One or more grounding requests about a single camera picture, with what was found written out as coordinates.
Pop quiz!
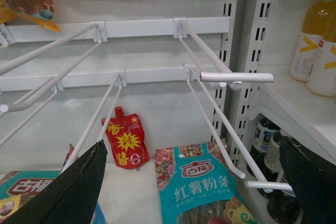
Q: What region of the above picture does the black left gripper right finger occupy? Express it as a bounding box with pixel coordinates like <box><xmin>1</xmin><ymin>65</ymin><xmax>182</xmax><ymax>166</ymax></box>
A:
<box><xmin>279</xmin><ymin>139</ymin><xmax>335</xmax><ymax>223</ymax></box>

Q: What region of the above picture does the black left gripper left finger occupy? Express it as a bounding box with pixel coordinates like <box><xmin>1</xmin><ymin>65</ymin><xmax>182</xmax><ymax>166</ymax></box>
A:
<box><xmin>3</xmin><ymin>140</ymin><xmax>108</xmax><ymax>223</ymax></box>

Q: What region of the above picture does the teal noodle bag left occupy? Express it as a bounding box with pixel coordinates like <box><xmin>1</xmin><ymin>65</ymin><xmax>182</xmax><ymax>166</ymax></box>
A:
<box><xmin>1</xmin><ymin>170</ymin><xmax>107</xmax><ymax>223</ymax></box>

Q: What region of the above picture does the dark soy sauce bottle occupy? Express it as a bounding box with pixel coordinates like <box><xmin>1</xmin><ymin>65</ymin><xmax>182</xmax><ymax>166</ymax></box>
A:
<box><xmin>250</xmin><ymin>118</ymin><xmax>280</xmax><ymax>182</ymax></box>

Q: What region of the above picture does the red sauce pouch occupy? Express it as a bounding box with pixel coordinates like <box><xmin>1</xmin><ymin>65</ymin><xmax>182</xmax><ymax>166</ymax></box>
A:
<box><xmin>106</xmin><ymin>106</ymin><xmax>150</xmax><ymax>169</ymax></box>

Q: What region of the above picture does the white peg hook upper left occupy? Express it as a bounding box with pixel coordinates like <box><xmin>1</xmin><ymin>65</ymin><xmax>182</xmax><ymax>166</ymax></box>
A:
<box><xmin>1</xmin><ymin>22</ymin><xmax>107</xmax><ymax>113</ymax></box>

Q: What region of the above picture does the white peg hook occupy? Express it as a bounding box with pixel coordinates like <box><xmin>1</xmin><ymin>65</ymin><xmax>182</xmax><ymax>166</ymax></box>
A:
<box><xmin>1</xmin><ymin>22</ymin><xmax>107</xmax><ymax>113</ymax></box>
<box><xmin>173</xmin><ymin>16</ymin><xmax>274</xmax><ymax>91</ymax></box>
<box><xmin>0</xmin><ymin>71</ymin><xmax>128</xmax><ymax>175</ymax></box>
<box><xmin>183</xmin><ymin>63</ymin><xmax>293</xmax><ymax>193</ymax></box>

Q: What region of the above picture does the teal sweet potato noodle bag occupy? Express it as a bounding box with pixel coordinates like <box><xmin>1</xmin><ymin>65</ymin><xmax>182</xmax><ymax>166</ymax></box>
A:
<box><xmin>154</xmin><ymin>142</ymin><xmax>258</xmax><ymax>223</ymax></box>

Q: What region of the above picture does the white peg hook upper right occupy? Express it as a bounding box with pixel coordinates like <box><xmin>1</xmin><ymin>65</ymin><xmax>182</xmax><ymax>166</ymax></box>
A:
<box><xmin>173</xmin><ymin>16</ymin><xmax>274</xmax><ymax>91</ymax></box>

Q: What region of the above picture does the yellow vitamin drink far right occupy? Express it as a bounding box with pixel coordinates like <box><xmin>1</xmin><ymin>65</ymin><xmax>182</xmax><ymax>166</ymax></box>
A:
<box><xmin>289</xmin><ymin>0</ymin><xmax>335</xmax><ymax>82</ymax></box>

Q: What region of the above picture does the white peg hook lower middle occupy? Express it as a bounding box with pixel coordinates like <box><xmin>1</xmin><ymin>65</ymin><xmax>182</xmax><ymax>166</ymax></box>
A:
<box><xmin>0</xmin><ymin>71</ymin><xmax>128</xmax><ymax>175</ymax></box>

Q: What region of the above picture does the white peg hook lower right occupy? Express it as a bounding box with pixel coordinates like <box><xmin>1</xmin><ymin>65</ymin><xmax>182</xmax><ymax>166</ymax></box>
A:
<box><xmin>183</xmin><ymin>63</ymin><xmax>293</xmax><ymax>193</ymax></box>

